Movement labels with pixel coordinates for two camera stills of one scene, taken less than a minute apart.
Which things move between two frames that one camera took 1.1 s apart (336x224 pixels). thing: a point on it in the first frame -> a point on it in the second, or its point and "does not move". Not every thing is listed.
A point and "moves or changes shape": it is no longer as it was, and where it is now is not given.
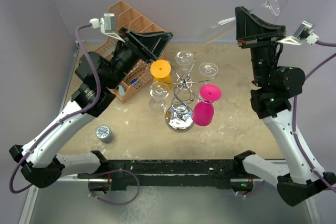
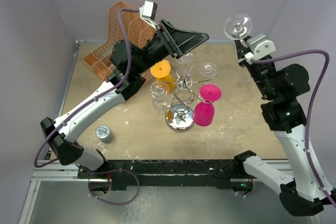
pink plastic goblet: [203, 111] does not move
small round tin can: [105, 134] does not move
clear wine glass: [227, 27] moves or changes shape
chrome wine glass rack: [179, 116] does not move
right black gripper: [250, 29] -> [242, 50]
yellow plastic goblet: [160, 72] does not move
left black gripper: [150, 45] -> [184, 41]
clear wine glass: [185, 61] does not move
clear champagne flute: [208, 69] does not move
